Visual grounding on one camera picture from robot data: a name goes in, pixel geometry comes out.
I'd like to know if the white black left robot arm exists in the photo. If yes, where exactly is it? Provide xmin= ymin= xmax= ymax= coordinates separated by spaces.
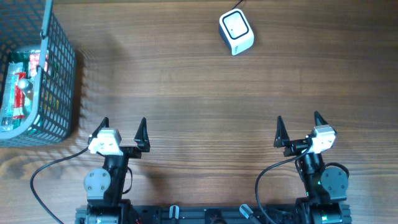
xmin=75 ymin=117 xmax=150 ymax=224

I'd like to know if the black right camera cable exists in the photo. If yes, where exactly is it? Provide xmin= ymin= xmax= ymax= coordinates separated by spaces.
xmin=254 ymin=138 xmax=313 ymax=224

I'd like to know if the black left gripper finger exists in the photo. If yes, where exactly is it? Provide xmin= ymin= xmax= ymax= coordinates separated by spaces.
xmin=89 ymin=117 xmax=109 ymax=139
xmin=134 ymin=117 xmax=150 ymax=152

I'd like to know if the red stick packet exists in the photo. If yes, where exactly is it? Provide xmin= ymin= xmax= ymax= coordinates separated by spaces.
xmin=13 ymin=72 xmax=26 ymax=119

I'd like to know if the yellow dish soap bottle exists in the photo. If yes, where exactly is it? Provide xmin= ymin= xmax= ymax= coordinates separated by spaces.
xmin=17 ymin=78 xmax=34 ymax=94

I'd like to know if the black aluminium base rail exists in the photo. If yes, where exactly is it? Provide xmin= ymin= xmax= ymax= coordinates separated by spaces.
xmin=75 ymin=203 xmax=353 ymax=224

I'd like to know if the green sponge package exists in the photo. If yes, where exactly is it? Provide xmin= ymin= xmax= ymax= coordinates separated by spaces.
xmin=0 ymin=51 xmax=41 ymax=131

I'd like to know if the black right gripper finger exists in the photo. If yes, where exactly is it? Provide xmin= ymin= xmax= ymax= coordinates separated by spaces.
xmin=274 ymin=116 xmax=290 ymax=147
xmin=314 ymin=111 xmax=328 ymax=126

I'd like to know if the teal wipes packet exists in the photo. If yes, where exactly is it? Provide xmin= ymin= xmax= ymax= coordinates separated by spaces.
xmin=1 ymin=75 xmax=32 ymax=116

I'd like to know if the dark grey mesh basket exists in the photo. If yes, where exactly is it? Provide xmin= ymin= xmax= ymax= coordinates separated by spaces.
xmin=1 ymin=0 xmax=76 ymax=147

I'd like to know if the black camera cable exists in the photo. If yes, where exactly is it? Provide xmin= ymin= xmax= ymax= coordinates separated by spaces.
xmin=29 ymin=146 xmax=91 ymax=224
xmin=254 ymin=138 xmax=313 ymax=224

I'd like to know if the black left camera cable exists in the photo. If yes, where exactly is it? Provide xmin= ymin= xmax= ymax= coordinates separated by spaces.
xmin=29 ymin=146 xmax=91 ymax=224

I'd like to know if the red patterned small carton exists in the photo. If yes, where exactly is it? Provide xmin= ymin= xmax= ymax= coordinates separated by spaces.
xmin=28 ymin=51 xmax=40 ymax=78

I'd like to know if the white barcode scanner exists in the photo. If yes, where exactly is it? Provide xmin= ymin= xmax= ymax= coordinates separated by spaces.
xmin=218 ymin=9 xmax=254 ymax=55

